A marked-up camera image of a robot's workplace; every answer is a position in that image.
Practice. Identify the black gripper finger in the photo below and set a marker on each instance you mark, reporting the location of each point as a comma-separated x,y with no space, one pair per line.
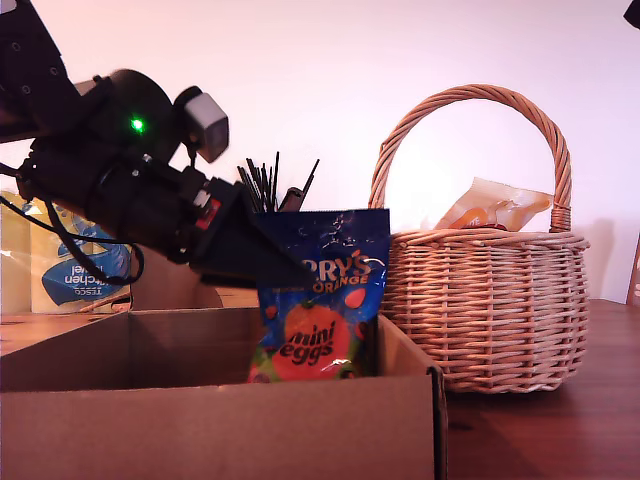
633,12

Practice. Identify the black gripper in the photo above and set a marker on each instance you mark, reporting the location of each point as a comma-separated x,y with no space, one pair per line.
150,205

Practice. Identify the blue Terry's orange eggs bag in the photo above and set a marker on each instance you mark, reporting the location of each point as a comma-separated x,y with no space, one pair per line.
330,300

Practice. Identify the red cream Maltesers bag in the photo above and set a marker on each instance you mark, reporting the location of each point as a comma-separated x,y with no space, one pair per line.
500,205

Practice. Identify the brown cardboard box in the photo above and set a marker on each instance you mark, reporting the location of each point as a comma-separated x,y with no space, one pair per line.
200,430

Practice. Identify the dark brown wooden spatula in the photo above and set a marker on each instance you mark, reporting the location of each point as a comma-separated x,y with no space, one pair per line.
292,200

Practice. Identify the bundle of black sticks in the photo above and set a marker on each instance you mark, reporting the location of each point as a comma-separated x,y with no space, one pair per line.
260,180

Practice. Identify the single slanted black stick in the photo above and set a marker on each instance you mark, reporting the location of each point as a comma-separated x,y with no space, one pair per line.
309,180

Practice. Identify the yellow kitchen towel pack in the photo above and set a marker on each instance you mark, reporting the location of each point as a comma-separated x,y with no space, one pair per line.
20,270

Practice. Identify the wooden board with white dots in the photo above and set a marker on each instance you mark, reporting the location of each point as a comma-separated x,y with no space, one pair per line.
635,280

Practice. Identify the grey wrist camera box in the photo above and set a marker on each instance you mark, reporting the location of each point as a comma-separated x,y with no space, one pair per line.
210,125

